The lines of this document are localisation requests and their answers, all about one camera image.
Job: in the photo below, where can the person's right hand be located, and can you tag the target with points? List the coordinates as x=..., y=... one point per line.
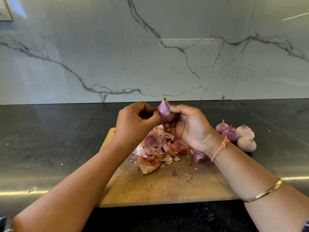
x=195, y=127

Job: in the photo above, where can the person's right forearm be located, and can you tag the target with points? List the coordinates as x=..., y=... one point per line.
x=263, y=186

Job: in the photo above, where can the pile of onion peels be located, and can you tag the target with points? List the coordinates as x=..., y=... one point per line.
x=152, y=149

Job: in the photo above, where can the small red onion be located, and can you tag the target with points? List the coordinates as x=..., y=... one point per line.
x=222, y=126

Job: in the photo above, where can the wooden cutting board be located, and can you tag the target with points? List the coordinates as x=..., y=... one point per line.
x=140, y=188

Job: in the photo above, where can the person's left hand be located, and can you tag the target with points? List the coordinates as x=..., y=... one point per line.
x=131, y=125

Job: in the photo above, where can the person's left forearm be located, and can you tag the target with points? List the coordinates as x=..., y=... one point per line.
x=65, y=195

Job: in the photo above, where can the white wall switch plate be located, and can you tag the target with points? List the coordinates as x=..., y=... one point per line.
x=4, y=8

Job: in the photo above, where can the gold bangle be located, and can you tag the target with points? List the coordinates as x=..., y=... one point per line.
x=263, y=191

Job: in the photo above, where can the brownish red onion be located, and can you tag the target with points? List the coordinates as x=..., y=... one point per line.
x=245, y=132

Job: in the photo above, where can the black white plaid sleeve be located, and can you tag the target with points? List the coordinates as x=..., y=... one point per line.
x=4, y=224

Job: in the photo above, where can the red onion with pale patch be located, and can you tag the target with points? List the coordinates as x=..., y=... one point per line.
x=165, y=111

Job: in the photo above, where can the small brown wall-edge object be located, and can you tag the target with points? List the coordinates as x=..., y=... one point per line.
x=222, y=99

